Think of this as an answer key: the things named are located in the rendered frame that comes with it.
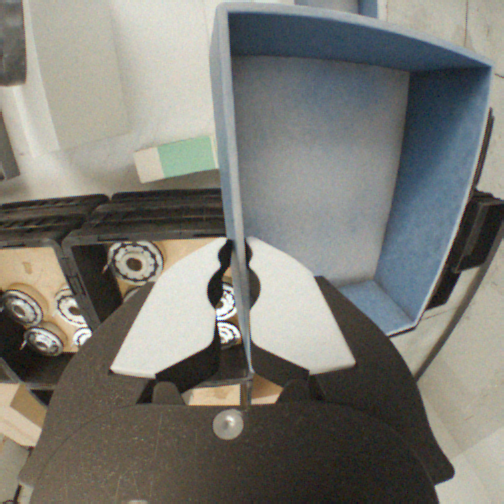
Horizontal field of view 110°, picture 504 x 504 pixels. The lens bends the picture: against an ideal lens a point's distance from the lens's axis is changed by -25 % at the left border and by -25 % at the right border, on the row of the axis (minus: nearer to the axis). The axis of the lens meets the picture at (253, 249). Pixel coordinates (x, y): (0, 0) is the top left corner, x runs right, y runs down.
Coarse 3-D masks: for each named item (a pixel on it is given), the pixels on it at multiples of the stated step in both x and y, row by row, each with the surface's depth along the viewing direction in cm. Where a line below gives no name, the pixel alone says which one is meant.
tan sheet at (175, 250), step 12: (168, 240) 42; (180, 240) 43; (192, 240) 43; (204, 240) 44; (168, 252) 44; (180, 252) 44; (192, 252) 45; (168, 264) 45; (228, 276) 49; (120, 288) 46; (240, 336) 59
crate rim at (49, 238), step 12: (0, 240) 27; (12, 240) 27; (24, 240) 27; (36, 240) 28; (48, 240) 28; (60, 240) 29; (60, 252) 29; (60, 264) 30; (72, 276) 32; (72, 288) 33; (84, 312) 35; (0, 360) 38; (12, 372) 40; (24, 384) 43; (36, 384) 43; (48, 384) 44
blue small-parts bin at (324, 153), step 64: (256, 64) 12; (320, 64) 13; (384, 64) 13; (448, 64) 10; (256, 128) 14; (320, 128) 15; (384, 128) 16; (448, 128) 12; (256, 192) 16; (320, 192) 17; (384, 192) 18; (448, 192) 13; (320, 256) 20; (384, 256) 21; (384, 320) 19
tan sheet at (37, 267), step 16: (0, 256) 36; (16, 256) 37; (32, 256) 38; (48, 256) 39; (0, 272) 38; (16, 272) 39; (32, 272) 40; (48, 272) 41; (48, 288) 42; (48, 304) 44; (48, 320) 46; (64, 320) 47
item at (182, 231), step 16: (160, 224) 33; (176, 224) 33; (192, 224) 33; (208, 224) 33; (224, 224) 34; (64, 240) 29; (80, 240) 29; (96, 240) 30; (112, 240) 30; (128, 240) 31; (144, 240) 31; (160, 240) 32; (80, 272) 32; (80, 288) 33; (96, 320) 36; (208, 384) 51
